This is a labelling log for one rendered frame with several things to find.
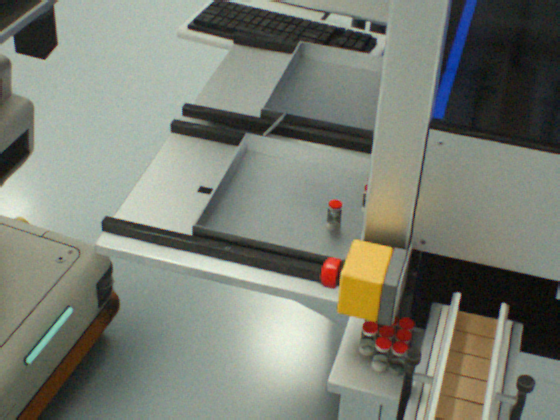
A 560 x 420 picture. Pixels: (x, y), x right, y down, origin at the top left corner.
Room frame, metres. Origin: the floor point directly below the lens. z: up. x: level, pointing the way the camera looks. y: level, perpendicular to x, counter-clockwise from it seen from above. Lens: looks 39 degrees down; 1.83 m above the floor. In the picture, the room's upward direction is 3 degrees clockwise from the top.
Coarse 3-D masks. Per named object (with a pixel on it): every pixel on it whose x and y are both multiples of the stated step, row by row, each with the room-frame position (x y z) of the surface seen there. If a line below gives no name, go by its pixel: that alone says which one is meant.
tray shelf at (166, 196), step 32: (224, 64) 1.63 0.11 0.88; (256, 64) 1.64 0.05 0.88; (224, 96) 1.51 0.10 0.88; (256, 96) 1.52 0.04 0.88; (160, 160) 1.30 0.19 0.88; (192, 160) 1.31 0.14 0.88; (224, 160) 1.31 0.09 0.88; (160, 192) 1.21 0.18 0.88; (192, 192) 1.22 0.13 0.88; (160, 224) 1.13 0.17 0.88; (128, 256) 1.07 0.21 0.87; (160, 256) 1.06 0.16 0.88; (192, 256) 1.06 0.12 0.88; (256, 288) 1.02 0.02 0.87; (288, 288) 1.01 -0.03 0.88; (320, 288) 1.01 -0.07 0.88
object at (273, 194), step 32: (256, 160) 1.31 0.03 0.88; (288, 160) 1.32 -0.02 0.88; (320, 160) 1.31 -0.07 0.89; (352, 160) 1.29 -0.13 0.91; (224, 192) 1.22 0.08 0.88; (256, 192) 1.22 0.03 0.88; (288, 192) 1.23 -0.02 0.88; (320, 192) 1.23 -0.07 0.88; (352, 192) 1.24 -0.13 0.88; (192, 224) 1.10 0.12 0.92; (224, 224) 1.14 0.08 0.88; (256, 224) 1.14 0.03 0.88; (288, 224) 1.15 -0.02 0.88; (320, 224) 1.15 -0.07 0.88; (352, 224) 1.16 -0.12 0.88; (288, 256) 1.06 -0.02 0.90; (320, 256) 1.04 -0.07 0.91
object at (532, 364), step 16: (416, 320) 0.96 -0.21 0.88; (512, 320) 0.96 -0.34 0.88; (528, 336) 0.93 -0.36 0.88; (544, 336) 0.94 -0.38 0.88; (528, 352) 0.90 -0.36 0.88; (544, 352) 0.90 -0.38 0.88; (528, 368) 0.90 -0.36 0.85; (544, 368) 0.89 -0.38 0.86; (544, 384) 0.90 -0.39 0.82; (528, 400) 0.90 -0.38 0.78; (544, 400) 0.89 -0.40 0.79; (384, 416) 0.95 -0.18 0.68; (528, 416) 0.90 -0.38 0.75; (544, 416) 0.89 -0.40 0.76
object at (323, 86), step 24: (312, 48) 1.66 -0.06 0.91; (336, 48) 1.65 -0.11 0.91; (288, 72) 1.58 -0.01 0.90; (312, 72) 1.61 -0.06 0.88; (336, 72) 1.62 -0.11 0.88; (360, 72) 1.62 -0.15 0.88; (288, 96) 1.52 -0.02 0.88; (312, 96) 1.52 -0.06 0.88; (336, 96) 1.53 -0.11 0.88; (360, 96) 1.53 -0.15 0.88; (288, 120) 1.41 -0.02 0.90; (312, 120) 1.40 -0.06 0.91; (336, 120) 1.45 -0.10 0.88; (360, 120) 1.45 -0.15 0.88
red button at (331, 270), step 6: (330, 258) 0.92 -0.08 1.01; (336, 258) 0.93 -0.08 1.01; (324, 264) 0.92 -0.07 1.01; (330, 264) 0.91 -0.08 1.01; (336, 264) 0.91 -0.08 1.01; (324, 270) 0.91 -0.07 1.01; (330, 270) 0.91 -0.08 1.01; (336, 270) 0.90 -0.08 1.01; (324, 276) 0.90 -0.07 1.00; (330, 276) 0.90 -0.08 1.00; (336, 276) 0.90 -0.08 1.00; (324, 282) 0.90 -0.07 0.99; (330, 282) 0.90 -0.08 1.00; (336, 282) 0.91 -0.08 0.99
